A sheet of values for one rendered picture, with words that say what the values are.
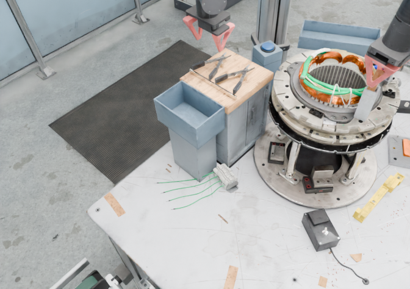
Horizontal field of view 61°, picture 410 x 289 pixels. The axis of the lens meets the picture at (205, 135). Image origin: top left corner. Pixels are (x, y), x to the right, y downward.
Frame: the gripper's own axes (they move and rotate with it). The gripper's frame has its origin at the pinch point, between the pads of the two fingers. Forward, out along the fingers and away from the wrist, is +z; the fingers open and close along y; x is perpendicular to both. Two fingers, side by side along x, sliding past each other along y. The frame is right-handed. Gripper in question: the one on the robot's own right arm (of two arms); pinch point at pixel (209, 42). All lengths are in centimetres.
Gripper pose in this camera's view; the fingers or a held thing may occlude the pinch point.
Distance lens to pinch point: 99.2
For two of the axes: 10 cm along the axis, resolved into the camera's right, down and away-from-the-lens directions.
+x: 6.9, -5.8, 4.2
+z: 0.6, 6.3, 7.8
